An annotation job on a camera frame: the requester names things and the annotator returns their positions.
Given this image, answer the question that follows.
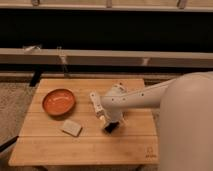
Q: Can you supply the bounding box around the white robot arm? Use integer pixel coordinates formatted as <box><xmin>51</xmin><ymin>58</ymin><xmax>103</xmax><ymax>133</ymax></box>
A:
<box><xmin>101</xmin><ymin>71</ymin><xmax>213</xmax><ymax>171</ymax></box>

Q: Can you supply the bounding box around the orange ceramic bowl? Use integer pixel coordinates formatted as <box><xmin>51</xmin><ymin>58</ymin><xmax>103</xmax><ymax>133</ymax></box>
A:
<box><xmin>42</xmin><ymin>89</ymin><xmax>76</xmax><ymax>116</ymax></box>

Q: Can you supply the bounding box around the beige sponge block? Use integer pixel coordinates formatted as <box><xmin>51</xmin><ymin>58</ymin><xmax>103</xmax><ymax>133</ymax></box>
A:
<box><xmin>61</xmin><ymin>120</ymin><xmax>82</xmax><ymax>137</ymax></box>

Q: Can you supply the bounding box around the wooden table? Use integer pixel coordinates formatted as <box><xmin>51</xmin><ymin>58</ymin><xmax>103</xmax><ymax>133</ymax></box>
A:
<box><xmin>9</xmin><ymin>79</ymin><xmax>158</xmax><ymax>166</ymax></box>

